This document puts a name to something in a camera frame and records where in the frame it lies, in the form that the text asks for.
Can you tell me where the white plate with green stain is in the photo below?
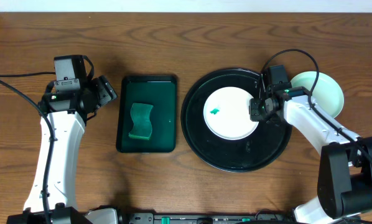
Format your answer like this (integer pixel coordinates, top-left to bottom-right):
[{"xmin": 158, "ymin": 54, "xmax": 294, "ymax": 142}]
[{"xmin": 203, "ymin": 86, "xmax": 259, "ymax": 141}]

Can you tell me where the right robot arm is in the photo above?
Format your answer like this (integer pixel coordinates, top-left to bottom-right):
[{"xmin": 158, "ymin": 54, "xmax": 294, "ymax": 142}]
[{"xmin": 249, "ymin": 83, "xmax": 372, "ymax": 223}]

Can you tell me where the black round tray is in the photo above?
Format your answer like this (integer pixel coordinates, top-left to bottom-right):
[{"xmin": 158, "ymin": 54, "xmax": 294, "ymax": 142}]
[{"xmin": 180, "ymin": 68, "xmax": 292, "ymax": 172}]

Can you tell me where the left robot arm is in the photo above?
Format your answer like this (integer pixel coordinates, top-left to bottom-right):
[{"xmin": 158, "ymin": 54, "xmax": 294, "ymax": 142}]
[{"xmin": 7, "ymin": 76, "xmax": 119, "ymax": 223}]

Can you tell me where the green sponge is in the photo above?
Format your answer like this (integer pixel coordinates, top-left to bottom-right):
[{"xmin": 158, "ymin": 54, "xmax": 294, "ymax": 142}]
[{"xmin": 128, "ymin": 103, "xmax": 153, "ymax": 141}]

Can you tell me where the mint plate front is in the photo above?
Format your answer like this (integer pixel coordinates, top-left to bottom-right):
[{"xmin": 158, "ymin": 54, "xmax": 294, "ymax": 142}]
[{"xmin": 291, "ymin": 71, "xmax": 344, "ymax": 118}]

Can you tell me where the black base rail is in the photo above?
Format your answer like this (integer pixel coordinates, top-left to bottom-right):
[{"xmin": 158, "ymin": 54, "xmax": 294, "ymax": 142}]
[{"xmin": 86, "ymin": 203, "xmax": 299, "ymax": 224}]

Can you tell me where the black rectangular tray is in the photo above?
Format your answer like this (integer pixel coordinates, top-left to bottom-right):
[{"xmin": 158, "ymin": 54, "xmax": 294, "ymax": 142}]
[{"xmin": 116, "ymin": 75, "xmax": 177, "ymax": 153}]

